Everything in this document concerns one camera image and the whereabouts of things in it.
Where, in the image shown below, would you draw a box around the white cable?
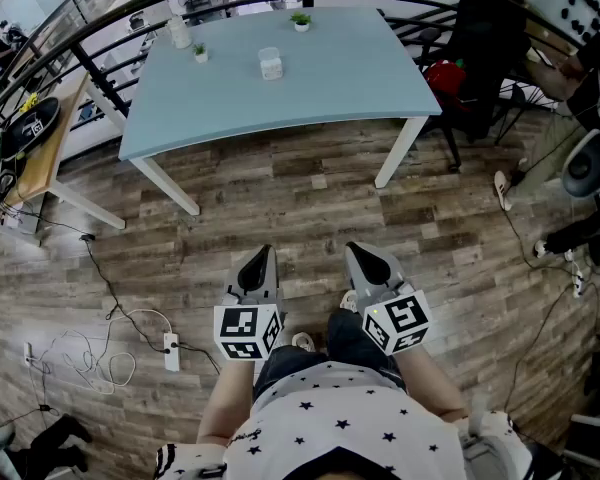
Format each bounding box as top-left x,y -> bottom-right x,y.
29,308 -> 174,395

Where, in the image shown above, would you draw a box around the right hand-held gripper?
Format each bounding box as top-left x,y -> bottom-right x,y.
343,241 -> 434,357

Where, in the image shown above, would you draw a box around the gray harness strap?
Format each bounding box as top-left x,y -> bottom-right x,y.
459,395 -> 531,480

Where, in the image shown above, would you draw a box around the gray round device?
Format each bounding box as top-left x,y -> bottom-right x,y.
562,127 -> 600,199

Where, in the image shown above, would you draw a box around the person's left forearm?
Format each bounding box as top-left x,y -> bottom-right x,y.
196,352 -> 262,447

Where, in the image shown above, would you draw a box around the wooden side table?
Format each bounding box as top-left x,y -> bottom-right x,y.
2,72 -> 127,232

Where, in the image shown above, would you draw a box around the black cable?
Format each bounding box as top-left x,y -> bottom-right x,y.
79,232 -> 222,375

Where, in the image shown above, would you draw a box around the white table leg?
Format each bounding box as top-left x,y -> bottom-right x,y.
373,116 -> 426,189
129,156 -> 201,217

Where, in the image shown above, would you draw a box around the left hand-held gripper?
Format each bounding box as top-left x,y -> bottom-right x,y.
213,244 -> 286,363

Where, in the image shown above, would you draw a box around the black chair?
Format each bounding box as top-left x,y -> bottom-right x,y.
419,0 -> 531,172

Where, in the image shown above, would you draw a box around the person's right forearm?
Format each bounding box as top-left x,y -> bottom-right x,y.
393,337 -> 469,419

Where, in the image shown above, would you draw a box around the black round board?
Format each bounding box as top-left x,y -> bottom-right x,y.
0,96 -> 62,162

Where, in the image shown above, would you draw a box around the dark shorts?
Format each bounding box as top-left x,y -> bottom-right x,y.
252,310 -> 407,409

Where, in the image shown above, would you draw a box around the white printed bottle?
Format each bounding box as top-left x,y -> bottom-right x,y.
165,15 -> 194,50

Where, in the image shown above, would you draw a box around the red bag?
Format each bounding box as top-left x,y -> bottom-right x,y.
423,59 -> 469,102

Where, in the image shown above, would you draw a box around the white power strip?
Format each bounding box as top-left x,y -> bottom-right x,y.
569,260 -> 586,299
163,332 -> 181,372

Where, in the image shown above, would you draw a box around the white star print shirt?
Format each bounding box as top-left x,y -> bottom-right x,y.
152,360 -> 531,480

